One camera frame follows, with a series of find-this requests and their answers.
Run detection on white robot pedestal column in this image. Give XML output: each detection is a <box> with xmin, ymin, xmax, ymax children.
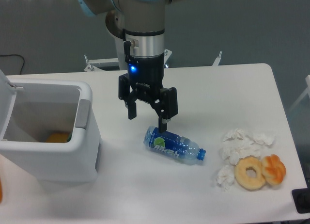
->
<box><xmin>105</xmin><ymin>10</ymin><xmax>127</xmax><ymax>70</ymax></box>

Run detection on orange twisted bread roll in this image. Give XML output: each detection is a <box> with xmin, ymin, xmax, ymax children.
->
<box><xmin>261</xmin><ymin>154</ymin><xmax>286</xmax><ymax>186</ymax></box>

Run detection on white furniture at right edge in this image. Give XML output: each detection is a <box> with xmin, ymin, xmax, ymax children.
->
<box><xmin>288</xmin><ymin>75</ymin><xmax>310</xmax><ymax>113</ymax></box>

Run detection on crumpled white tissue small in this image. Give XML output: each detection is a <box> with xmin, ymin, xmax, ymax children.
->
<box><xmin>216</xmin><ymin>165</ymin><xmax>235</xmax><ymax>191</ymax></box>

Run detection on blue plastic drink bottle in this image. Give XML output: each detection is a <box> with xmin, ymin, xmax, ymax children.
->
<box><xmin>143</xmin><ymin>126</ymin><xmax>206</xmax><ymax>165</ymax></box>

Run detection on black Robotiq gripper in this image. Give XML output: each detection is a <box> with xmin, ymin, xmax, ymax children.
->
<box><xmin>118</xmin><ymin>41</ymin><xmax>178</xmax><ymax>133</ymax></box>

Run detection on orange object at left edge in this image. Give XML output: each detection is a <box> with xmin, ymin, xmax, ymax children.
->
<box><xmin>0</xmin><ymin>179</ymin><xmax>3</xmax><ymax>203</ymax></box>

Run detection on black cable on floor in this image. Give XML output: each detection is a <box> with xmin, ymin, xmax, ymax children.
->
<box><xmin>0</xmin><ymin>54</ymin><xmax>25</xmax><ymax>75</ymax></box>

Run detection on crumpled white tissue right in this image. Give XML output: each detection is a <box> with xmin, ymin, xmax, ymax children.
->
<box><xmin>252</xmin><ymin>133</ymin><xmax>276</xmax><ymax>146</ymax></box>

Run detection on ring doughnut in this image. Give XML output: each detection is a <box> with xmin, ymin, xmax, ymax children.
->
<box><xmin>234</xmin><ymin>157</ymin><xmax>266</xmax><ymax>191</ymax></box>

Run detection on yellow item inside trash can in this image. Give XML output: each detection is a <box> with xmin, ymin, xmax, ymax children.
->
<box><xmin>46</xmin><ymin>132</ymin><xmax>71</xmax><ymax>143</ymax></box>

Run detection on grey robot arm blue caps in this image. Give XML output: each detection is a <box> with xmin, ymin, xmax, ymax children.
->
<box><xmin>78</xmin><ymin>0</ymin><xmax>179</xmax><ymax>133</ymax></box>

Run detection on black device at edge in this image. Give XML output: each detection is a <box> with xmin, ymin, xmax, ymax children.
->
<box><xmin>292</xmin><ymin>188</ymin><xmax>310</xmax><ymax>214</ymax></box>

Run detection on white trash can body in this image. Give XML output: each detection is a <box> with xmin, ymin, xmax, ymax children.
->
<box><xmin>0</xmin><ymin>76</ymin><xmax>102</xmax><ymax>182</ymax></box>

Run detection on crumpled white tissue large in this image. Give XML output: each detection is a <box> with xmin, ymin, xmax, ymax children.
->
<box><xmin>220</xmin><ymin>128</ymin><xmax>261</xmax><ymax>165</ymax></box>

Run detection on white trash can lid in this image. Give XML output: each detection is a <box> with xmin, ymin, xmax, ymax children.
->
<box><xmin>0</xmin><ymin>71</ymin><xmax>16</xmax><ymax>140</ymax></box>

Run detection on white metal base frame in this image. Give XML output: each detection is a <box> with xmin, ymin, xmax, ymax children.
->
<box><xmin>84</xmin><ymin>49</ymin><xmax>222</xmax><ymax>72</ymax></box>

